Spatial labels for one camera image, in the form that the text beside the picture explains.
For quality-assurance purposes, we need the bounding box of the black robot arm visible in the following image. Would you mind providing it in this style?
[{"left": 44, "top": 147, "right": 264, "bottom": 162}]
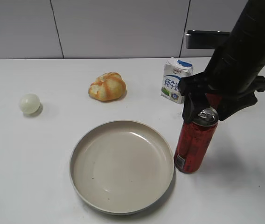
[{"left": 178, "top": 0, "right": 265, "bottom": 123}]

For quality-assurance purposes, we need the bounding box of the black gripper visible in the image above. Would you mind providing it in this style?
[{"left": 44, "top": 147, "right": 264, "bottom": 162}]
[{"left": 178, "top": 43, "right": 265, "bottom": 124}]

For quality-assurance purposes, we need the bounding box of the beige round plate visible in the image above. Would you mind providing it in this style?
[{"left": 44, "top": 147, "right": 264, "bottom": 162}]
[{"left": 69, "top": 120, "right": 174, "bottom": 215}]

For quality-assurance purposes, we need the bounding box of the white blue milk carton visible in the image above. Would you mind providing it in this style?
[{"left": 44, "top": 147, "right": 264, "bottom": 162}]
[{"left": 161, "top": 57, "right": 193, "bottom": 104}]

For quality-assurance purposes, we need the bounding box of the black silver camera box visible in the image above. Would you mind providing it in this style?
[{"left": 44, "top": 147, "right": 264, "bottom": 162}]
[{"left": 184, "top": 30, "right": 230, "bottom": 49}]

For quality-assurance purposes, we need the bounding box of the golden bread roll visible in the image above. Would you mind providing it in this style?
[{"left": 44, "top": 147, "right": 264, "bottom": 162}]
[{"left": 88, "top": 72, "right": 126, "bottom": 101}]

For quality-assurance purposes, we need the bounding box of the red cola can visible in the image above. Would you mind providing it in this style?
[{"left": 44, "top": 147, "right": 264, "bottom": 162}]
[{"left": 174, "top": 107, "right": 218, "bottom": 174}]

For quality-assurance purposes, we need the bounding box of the pale white ball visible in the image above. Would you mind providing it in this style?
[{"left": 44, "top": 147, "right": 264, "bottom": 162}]
[{"left": 19, "top": 93, "right": 41, "bottom": 115}]

